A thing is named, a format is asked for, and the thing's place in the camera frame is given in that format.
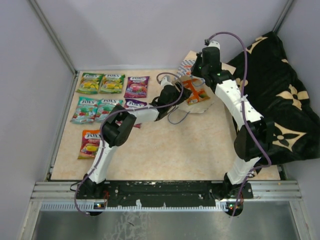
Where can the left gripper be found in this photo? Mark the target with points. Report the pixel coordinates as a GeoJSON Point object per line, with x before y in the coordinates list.
{"type": "Point", "coordinates": [186, 94]}

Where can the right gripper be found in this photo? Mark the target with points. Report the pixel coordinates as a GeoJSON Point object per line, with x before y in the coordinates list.
{"type": "Point", "coordinates": [194, 71]}

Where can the fruits candy bag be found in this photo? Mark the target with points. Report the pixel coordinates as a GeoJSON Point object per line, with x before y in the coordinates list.
{"type": "Point", "coordinates": [198, 93]}
{"type": "Point", "coordinates": [89, 144]}

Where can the blue checkered paper bag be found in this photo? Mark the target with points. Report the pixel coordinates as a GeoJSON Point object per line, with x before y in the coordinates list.
{"type": "Point", "coordinates": [213, 104]}

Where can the purple snack bag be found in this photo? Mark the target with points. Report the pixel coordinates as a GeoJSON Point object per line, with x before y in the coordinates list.
{"type": "Point", "coordinates": [137, 87]}
{"type": "Point", "coordinates": [133, 104]}

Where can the green candy bag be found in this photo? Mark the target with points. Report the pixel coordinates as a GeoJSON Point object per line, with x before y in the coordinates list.
{"type": "Point", "coordinates": [111, 84]}
{"type": "Point", "coordinates": [90, 83]}

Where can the teal snack bag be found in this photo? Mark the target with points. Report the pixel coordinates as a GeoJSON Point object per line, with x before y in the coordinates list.
{"type": "Point", "coordinates": [105, 106]}
{"type": "Point", "coordinates": [85, 111]}

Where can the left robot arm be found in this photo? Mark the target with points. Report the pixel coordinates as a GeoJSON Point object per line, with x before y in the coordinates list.
{"type": "Point", "coordinates": [116, 129]}

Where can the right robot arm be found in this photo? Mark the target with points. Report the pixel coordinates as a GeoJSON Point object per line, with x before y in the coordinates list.
{"type": "Point", "coordinates": [254, 137]}

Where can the black floral blanket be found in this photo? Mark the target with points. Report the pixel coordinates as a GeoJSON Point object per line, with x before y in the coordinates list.
{"type": "Point", "coordinates": [273, 88]}

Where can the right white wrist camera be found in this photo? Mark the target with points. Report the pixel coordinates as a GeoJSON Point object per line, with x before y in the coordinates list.
{"type": "Point", "coordinates": [212, 44]}

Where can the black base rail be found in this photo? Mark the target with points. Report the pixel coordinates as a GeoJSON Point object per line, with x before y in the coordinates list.
{"type": "Point", "coordinates": [158, 193]}

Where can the aluminium frame rail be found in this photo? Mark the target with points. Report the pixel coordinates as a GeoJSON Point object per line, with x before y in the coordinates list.
{"type": "Point", "coordinates": [263, 190]}

